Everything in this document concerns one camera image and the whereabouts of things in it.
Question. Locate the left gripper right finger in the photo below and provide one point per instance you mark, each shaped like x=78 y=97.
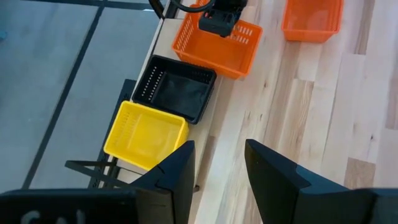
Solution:
x=311 y=205

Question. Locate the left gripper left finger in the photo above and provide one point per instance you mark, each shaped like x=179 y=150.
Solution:
x=124 y=208

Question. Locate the red-orange plastic basket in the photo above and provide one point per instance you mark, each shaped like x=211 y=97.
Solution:
x=217 y=56
x=311 y=21

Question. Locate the yellow plastic basket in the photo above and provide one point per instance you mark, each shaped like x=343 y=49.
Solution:
x=143 y=137

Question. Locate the black plastic basket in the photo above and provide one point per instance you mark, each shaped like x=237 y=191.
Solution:
x=180 y=93

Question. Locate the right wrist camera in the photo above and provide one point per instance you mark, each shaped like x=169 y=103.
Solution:
x=217 y=23

